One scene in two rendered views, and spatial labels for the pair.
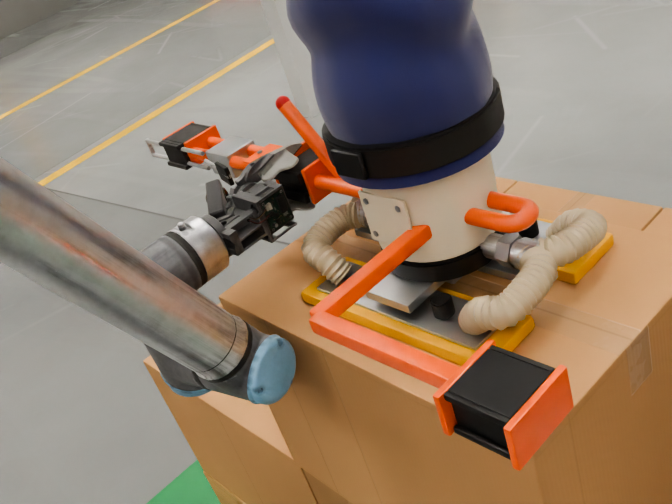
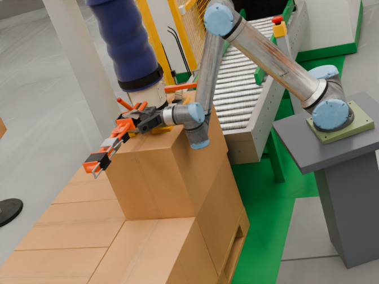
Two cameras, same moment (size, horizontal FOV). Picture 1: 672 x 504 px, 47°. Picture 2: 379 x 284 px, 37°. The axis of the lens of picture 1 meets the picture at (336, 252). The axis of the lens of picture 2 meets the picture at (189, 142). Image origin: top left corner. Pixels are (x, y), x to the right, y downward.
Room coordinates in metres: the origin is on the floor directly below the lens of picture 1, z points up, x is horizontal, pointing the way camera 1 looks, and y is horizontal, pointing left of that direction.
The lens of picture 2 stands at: (2.08, 2.23, 2.06)
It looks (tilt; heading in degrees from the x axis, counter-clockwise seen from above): 26 degrees down; 241
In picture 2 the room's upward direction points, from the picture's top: 20 degrees counter-clockwise
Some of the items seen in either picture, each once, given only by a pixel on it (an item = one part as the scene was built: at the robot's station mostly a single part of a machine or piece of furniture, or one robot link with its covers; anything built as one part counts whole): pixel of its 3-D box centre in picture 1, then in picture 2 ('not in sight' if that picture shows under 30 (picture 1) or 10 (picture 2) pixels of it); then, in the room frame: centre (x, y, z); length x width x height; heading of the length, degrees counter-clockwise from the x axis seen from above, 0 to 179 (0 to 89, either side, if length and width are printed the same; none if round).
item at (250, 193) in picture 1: (245, 218); (155, 116); (1.02, 0.11, 1.07); 0.12 x 0.09 x 0.08; 124
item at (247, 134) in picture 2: not in sight; (196, 141); (0.59, -0.35, 0.58); 0.70 x 0.03 x 0.06; 124
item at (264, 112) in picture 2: not in sight; (284, 63); (-0.56, -0.73, 0.50); 2.31 x 0.05 x 0.19; 34
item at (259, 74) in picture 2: not in sight; (281, 34); (-0.82, -0.98, 0.60); 1.60 x 0.11 x 0.09; 34
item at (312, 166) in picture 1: (310, 170); (128, 120); (1.10, 0.00, 1.07); 0.10 x 0.08 x 0.06; 124
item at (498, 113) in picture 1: (410, 120); (140, 75); (0.89, -0.14, 1.19); 0.23 x 0.23 x 0.04
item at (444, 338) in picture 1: (404, 299); (171, 111); (0.84, -0.07, 0.97); 0.34 x 0.10 x 0.05; 34
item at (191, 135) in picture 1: (193, 143); (96, 162); (1.39, 0.19, 1.07); 0.08 x 0.07 x 0.05; 34
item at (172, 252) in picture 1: (152, 284); (188, 114); (0.93, 0.25, 1.06); 0.12 x 0.09 x 0.10; 124
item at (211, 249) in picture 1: (199, 246); (170, 115); (0.98, 0.18, 1.07); 0.09 x 0.05 x 0.10; 34
